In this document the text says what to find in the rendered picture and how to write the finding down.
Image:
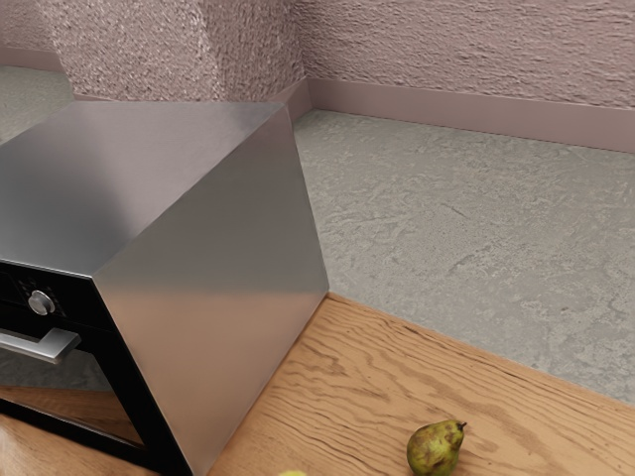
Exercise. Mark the stainless steel oven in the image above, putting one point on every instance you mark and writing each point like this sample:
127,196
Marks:
149,208

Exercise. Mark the yellow green fruit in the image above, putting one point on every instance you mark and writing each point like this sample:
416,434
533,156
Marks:
292,473

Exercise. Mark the green brown pear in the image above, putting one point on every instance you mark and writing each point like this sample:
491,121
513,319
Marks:
435,448

